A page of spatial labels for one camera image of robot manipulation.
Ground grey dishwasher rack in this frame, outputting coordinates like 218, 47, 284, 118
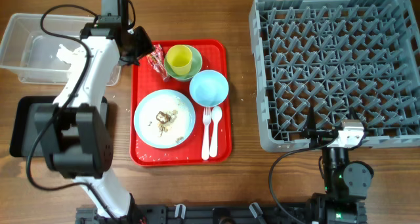
249, 0, 419, 152

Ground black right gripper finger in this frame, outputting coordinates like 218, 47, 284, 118
348, 107, 368, 133
301, 106, 317, 139

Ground green small plate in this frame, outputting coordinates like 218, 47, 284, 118
164, 45, 203, 81

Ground food scraps on plate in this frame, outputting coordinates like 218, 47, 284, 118
146, 110, 186, 146

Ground white plastic fork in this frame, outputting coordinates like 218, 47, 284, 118
201, 107, 211, 160

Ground white napkin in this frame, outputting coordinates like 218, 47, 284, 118
56, 44, 86, 73

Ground red snack wrapper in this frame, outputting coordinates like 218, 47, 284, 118
146, 44, 171, 82

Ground yellow plastic cup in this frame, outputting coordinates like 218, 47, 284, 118
165, 45, 192, 76

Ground light blue dinner plate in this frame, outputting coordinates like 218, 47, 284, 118
134, 89, 196, 149

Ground light blue bowl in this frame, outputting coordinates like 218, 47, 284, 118
189, 70, 229, 107

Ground clear plastic bin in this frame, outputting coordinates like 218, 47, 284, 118
0, 12, 122, 87

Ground black plastic tray bin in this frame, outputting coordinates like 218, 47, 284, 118
9, 96, 113, 160

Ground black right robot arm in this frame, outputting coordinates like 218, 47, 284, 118
301, 107, 374, 224

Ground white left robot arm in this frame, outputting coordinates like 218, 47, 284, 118
32, 24, 154, 223

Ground white plastic spoon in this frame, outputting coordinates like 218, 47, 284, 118
209, 106, 222, 158

